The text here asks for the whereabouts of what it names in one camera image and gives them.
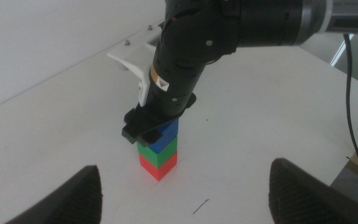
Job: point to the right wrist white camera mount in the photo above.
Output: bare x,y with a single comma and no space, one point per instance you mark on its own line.
132,59

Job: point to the right black Piper robot arm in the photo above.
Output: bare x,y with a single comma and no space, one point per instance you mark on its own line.
259,21

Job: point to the red cube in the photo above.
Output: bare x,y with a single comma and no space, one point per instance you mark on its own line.
163,169

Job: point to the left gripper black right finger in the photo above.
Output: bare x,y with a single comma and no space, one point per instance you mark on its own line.
303,202

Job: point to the green cube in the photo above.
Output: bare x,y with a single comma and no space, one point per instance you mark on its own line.
160,155

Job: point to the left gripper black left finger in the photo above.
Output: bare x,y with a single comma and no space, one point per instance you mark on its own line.
73,199

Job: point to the white bar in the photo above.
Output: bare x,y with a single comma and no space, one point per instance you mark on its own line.
338,53

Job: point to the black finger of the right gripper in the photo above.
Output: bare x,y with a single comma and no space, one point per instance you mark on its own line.
151,137

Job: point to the blue cube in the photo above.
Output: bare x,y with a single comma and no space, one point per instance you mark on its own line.
168,137

